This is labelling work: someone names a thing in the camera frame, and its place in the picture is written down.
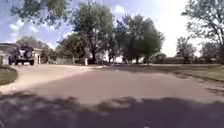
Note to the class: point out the grey asphalt road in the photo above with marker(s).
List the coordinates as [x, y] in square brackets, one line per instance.
[113, 86]

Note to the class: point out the cluster of trees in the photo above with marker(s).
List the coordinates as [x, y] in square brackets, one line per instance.
[140, 40]

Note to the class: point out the tall leafy tree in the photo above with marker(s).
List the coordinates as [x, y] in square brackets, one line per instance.
[93, 26]

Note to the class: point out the small leafy tree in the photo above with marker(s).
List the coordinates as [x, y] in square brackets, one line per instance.
[71, 46]

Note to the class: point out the low building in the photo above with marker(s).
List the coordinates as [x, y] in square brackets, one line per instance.
[173, 60]

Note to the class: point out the pale concrete driveway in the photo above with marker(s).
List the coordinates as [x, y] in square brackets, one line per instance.
[43, 75]

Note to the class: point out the grass lawn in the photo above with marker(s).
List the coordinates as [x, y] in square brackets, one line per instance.
[186, 71]
[6, 75]

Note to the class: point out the small dark tree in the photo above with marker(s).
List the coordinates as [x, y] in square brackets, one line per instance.
[185, 48]

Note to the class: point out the dark vehicle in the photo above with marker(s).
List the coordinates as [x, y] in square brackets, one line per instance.
[22, 55]

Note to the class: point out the overhanging tree branches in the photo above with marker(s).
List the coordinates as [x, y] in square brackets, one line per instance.
[40, 10]

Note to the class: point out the large tree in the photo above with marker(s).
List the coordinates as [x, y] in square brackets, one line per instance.
[210, 20]

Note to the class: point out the pale building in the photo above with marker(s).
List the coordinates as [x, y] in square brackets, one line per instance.
[5, 50]

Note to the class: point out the pale post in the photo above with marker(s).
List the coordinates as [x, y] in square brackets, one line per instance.
[86, 61]

